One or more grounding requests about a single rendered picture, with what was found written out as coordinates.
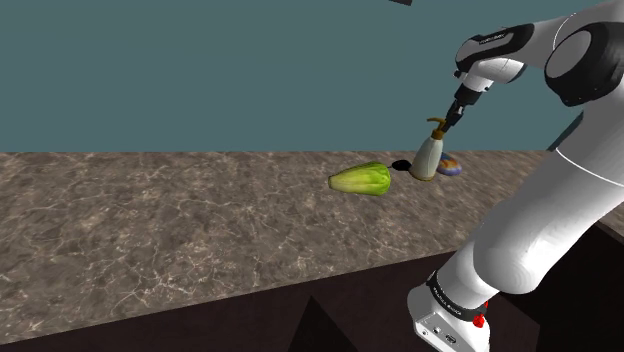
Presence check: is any white soap dispenser gold pump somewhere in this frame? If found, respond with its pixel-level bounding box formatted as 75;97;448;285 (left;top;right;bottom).
408;116;448;183

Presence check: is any blue and orange egg-shaped object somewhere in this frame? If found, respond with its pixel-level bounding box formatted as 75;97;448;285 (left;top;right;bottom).
436;152;463;177

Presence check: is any green lettuce head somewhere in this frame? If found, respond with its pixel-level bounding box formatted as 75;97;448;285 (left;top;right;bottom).
327;161;393;198

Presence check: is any dark robot stand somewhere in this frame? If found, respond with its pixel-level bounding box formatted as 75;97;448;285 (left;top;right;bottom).
287;225;624;352

